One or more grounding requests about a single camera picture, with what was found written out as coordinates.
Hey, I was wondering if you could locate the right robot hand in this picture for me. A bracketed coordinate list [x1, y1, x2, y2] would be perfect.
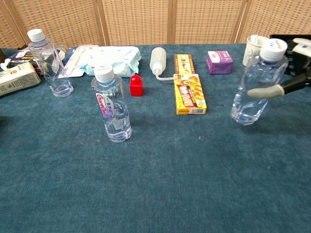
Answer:
[247, 37, 311, 99]

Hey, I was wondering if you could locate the clear water bottle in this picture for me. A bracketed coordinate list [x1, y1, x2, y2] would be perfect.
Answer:
[230, 38, 289, 126]
[27, 28, 74, 98]
[90, 64, 133, 143]

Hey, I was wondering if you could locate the white paper cup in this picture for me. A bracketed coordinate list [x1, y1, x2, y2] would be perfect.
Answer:
[242, 35, 267, 67]

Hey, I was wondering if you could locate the purple box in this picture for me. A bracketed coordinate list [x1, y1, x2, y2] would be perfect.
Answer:
[206, 50, 234, 75]

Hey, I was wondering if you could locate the black tray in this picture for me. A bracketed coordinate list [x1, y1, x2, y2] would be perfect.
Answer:
[269, 34, 311, 76]

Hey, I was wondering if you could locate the yellow curry box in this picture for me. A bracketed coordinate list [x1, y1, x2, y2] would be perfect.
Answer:
[173, 73, 207, 115]

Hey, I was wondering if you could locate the narrow yellow brown box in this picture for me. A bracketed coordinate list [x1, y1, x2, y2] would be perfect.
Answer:
[173, 54, 196, 75]

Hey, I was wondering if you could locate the white squeeze bottle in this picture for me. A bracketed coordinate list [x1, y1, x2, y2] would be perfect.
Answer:
[149, 47, 176, 81]

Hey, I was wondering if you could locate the small red block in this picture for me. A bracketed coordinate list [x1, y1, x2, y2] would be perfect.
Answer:
[129, 74, 144, 97]

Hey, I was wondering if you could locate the blue tablecloth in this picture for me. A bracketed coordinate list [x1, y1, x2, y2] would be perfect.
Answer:
[0, 43, 311, 233]

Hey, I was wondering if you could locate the wicker folding screen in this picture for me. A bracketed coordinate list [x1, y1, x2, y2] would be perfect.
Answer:
[0, 0, 311, 49]

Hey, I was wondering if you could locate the wet wipes pack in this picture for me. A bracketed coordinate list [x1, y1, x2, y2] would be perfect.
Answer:
[80, 46, 142, 78]

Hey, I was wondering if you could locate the pink toothbrush pack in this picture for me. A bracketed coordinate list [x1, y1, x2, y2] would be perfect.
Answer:
[63, 45, 99, 79]

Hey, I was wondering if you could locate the black battery pack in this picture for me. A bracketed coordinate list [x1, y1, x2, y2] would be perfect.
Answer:
[6, 47, 66, 73]

